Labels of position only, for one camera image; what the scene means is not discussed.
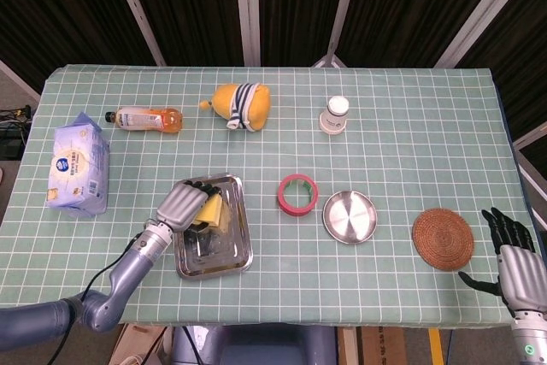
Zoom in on white small bottle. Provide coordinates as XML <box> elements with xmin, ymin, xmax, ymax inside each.
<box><xmin>317</xmin><ymin>96</ymin><xmax>350</xmax><ymax>138</ymax></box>

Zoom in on red tape roll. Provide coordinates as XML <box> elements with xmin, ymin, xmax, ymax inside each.
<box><xmin>277</xmin><ymin>174</ymin><xmax>320</xmax><ymax>216</ymax></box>

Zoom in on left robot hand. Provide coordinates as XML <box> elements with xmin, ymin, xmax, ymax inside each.
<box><xmin>156</xmin><ymin>180</ymin><xmax>224</xmax><ymax>233</ymax></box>

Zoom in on black cable bundle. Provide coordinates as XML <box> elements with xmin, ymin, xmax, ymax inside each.
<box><xmin>0</xmin><ymin>103</ymin><xmax>34</xmax><ymax>162</ymax></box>

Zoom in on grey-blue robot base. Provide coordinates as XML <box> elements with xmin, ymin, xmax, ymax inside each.
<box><xmin>170</xmin><ymin>324</ymin><xmax>339</xmax><ymax>365</ymax></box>

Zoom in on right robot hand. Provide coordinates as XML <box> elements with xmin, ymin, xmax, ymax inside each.
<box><xmin>457</xmin><ymin>206</ymin><xmax>547</xmax><ymax>320</ymax></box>

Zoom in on blue tissue pack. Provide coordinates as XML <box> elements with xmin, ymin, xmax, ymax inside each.
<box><xmin>45</xmin><ymin>111</ymin><xmax>111</xmax><ymax>216</ymax></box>

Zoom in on round woven coaster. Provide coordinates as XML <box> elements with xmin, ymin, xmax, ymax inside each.
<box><xmin>411</xmin><ymin>208</ymin><xmax>476</xmax><ymax>272</ymax></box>

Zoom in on yellow foam cube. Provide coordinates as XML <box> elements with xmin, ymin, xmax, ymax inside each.
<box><xmin>192</xmin><ymin>193</ymin><xmax>226</xmax><ymax>230</ymax></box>

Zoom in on cardboard box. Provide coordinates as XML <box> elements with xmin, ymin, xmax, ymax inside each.
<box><xmin>337</xmin><ymin>326</ymin><xmax>408</xmax><ymax>365</ymax></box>
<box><xmin>109</xmin><ymin>324</ymin><xmax>168</xmax><ymax>365</ymax></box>

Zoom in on orange drink bottle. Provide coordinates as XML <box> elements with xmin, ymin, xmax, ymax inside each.
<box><xmin>105</xmin><ymin>107</ymin><xmax>184</xmax><ymax>134</ymax></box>

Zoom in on round steel plate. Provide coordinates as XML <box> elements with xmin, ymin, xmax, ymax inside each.
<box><xmin>321</xmin><ymin>190</ymin><xmax>379</xmax><ymax>245</ymax></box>

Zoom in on rectangular steel tray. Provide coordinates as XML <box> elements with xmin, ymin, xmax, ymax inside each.
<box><xmin>172</xmin><ymin>172</ymin><xmax>254</xmax><ymax>280</ymax></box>

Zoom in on green checked tablecloth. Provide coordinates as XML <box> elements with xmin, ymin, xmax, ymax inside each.
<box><xmin>0</xmin><ymin>64</ymin><xmax>527</xmax><ymax>327</ymax></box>

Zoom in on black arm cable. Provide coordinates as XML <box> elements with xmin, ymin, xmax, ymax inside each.
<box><xmin>50</xmin><ymin>218</ymin><xmax>149</xmax><ymax>365</ymax></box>

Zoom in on yellow plush toy striped shirt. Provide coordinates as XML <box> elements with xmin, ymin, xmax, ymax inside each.
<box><xmin>198</xmin><ymin>82</ymin><xmax>273</xmax><ymax>132</ymax></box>

